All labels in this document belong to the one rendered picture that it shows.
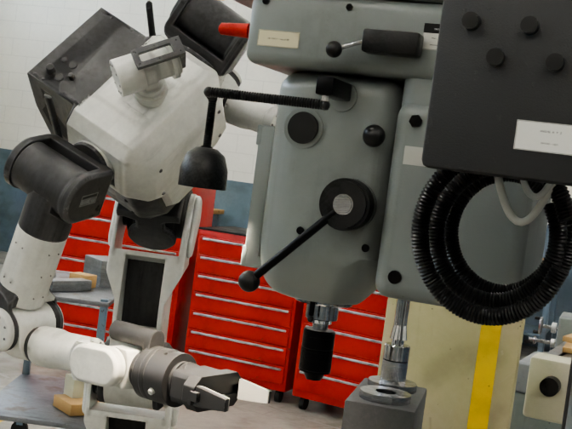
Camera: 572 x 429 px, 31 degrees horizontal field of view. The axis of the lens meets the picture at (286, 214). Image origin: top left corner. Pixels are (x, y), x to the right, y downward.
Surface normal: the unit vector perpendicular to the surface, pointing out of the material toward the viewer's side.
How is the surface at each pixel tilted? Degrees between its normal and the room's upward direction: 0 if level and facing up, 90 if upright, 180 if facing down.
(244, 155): 90
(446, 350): 90
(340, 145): 90
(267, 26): 90
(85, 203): 111
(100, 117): 57
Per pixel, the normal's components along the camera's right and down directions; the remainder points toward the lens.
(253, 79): -0.34, 0.00
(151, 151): 0.59, 0.04
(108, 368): -0.58, -0.02
